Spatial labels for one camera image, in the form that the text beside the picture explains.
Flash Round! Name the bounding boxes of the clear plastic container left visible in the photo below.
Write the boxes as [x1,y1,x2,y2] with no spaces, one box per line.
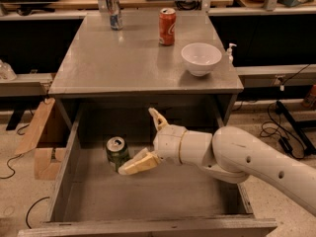
[0,60,17,81]

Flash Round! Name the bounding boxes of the grey cabinet with top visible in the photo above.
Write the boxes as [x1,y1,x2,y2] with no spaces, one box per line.
[49,10,243,121]

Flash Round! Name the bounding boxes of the black floor cable left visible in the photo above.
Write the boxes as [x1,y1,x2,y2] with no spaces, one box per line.
[0,123,51,229]

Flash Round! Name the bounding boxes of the green soda can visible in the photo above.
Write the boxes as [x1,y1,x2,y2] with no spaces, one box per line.
[106,136,130,172]

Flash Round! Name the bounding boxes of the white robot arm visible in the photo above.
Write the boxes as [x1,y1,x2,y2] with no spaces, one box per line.
[118,108,316,215]

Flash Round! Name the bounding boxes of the black cables right floor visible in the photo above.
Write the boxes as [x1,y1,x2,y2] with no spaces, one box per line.
[259,64,316,161]

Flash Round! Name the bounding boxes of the wooden board stack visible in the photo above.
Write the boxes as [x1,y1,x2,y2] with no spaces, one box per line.
[15,98,69,181]

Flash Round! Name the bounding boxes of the white pump dispenser bottle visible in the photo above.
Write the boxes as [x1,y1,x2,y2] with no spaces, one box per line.
[226,43,237,64]

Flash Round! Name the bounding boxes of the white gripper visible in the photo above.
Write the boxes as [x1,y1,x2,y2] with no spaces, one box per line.
[118,108,187,175]

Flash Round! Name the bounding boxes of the white ceramic bowl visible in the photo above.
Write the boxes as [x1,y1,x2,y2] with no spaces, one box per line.
[181,42,222,76]

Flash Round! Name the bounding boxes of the blue silver soda can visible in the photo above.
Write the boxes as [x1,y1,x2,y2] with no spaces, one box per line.
[106,0,122,31]

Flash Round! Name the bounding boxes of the open grey top drawer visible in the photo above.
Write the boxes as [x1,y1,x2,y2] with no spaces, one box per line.
[19,98,277,237]

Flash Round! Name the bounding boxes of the orange soda can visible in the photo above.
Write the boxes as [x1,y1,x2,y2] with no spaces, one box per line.
[159,8,176,45]

